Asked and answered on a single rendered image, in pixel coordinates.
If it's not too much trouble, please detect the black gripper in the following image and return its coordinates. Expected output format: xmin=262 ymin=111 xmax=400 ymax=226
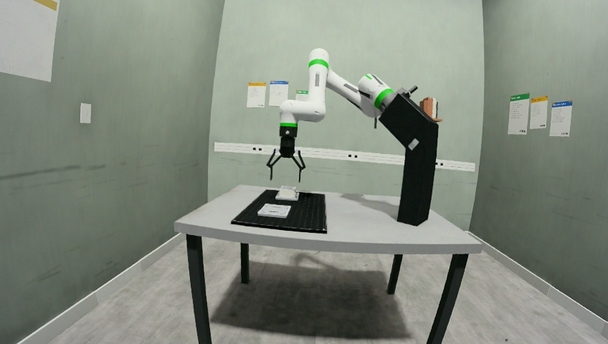
xmin=267 ymin=138 xmax=305 ymax=183

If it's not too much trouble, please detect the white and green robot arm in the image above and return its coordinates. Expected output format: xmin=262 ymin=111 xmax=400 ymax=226
xmin=279 ymin=49 xmax=418 ymax=138

